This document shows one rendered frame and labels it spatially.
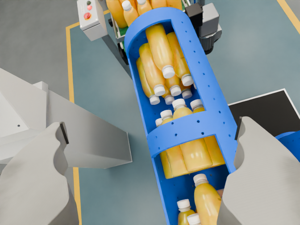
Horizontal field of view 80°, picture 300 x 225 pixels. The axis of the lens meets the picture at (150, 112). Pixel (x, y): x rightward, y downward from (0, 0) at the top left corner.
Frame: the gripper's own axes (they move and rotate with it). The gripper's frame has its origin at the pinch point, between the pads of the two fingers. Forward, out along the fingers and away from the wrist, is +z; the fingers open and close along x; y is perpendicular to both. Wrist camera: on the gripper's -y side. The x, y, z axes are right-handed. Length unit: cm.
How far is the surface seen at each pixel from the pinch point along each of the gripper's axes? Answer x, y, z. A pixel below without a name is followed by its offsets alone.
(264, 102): 86, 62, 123
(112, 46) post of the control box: -27, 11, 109
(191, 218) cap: 8.6, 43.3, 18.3
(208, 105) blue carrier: 14.0, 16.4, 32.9
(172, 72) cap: 5.5, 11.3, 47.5
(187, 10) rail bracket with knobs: 16, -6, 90
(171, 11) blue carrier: 6, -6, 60
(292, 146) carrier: 50, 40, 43
